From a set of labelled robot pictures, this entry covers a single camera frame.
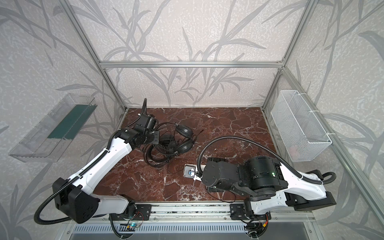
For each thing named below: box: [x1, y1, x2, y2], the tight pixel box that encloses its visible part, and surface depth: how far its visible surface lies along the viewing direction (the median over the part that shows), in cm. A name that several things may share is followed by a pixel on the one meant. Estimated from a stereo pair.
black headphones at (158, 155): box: [144, 134, 177, 168], surface depth 93 cm
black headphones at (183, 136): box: [155, 122, 204, 157], surface depth 78 cm
